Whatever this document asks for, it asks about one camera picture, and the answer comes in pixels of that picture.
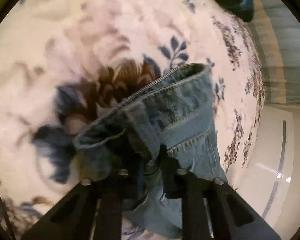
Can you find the white bed headboard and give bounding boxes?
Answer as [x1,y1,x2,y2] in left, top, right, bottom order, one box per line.
[237,105,300,239]

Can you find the floral fleece bed blanket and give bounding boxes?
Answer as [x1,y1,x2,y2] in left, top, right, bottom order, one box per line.
[0,0,264,239]

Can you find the blue denim jeans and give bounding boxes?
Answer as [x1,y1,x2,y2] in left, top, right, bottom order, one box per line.
[74,63,225,238]

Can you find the teal striped curtain right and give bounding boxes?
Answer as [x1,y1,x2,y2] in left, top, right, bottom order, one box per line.
[248,0,300,105]

